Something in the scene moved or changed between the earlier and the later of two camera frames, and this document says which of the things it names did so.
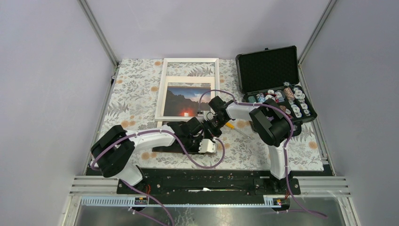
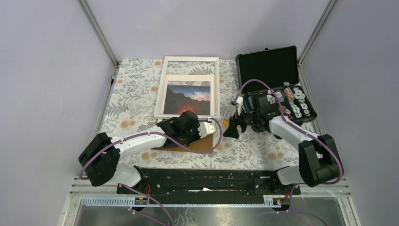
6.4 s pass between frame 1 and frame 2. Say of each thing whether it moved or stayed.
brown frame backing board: stayed
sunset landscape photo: stayed
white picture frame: stayed
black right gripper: moved
